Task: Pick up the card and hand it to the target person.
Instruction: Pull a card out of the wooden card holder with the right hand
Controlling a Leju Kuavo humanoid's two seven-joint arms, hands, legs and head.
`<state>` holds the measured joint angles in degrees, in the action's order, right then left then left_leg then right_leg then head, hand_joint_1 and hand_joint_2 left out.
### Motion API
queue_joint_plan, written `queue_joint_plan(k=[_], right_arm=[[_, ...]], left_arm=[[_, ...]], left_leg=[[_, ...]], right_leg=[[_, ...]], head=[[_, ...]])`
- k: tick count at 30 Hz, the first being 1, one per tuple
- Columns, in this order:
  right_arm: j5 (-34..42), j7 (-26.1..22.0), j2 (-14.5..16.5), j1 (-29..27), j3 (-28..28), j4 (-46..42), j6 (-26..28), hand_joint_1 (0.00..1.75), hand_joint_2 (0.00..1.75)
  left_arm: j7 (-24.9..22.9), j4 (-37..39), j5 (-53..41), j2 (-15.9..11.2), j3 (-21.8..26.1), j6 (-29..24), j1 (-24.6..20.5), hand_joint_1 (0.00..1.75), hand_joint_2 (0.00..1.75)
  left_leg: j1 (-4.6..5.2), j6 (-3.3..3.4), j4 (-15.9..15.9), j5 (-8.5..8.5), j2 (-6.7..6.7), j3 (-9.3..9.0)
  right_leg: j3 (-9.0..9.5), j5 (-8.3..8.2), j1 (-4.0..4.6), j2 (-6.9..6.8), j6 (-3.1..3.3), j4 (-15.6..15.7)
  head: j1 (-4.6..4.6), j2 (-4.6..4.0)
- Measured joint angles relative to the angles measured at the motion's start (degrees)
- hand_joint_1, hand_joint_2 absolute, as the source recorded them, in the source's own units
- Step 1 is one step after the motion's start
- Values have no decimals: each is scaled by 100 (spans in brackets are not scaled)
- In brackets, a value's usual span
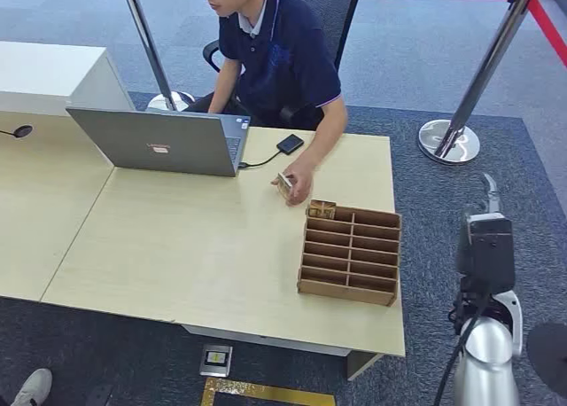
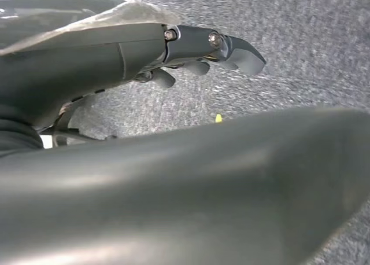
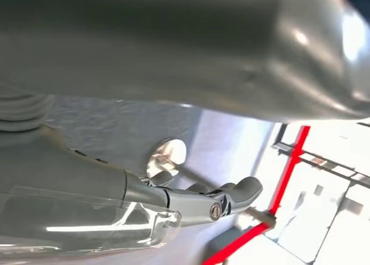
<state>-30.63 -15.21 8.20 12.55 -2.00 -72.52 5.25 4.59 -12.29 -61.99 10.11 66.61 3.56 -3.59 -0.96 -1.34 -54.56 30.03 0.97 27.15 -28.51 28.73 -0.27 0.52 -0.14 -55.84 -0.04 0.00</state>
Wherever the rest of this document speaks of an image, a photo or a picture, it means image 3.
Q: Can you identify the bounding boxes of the chrome stanchion with red belts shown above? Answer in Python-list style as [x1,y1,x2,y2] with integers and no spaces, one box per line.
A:
[145,138,277,230]

